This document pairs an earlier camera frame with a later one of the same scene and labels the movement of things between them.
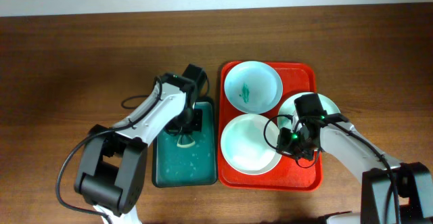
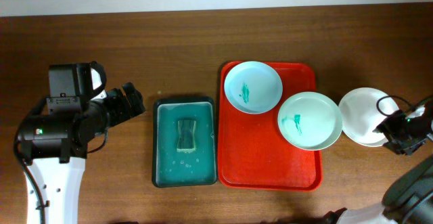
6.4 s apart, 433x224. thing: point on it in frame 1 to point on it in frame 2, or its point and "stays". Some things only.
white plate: [249, 144] to [362, 110]
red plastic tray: [297, 77] stays
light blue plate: [254, 87] stays
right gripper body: [293, 144] to [405, 136]
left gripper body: [186, 128] to [121, 102]
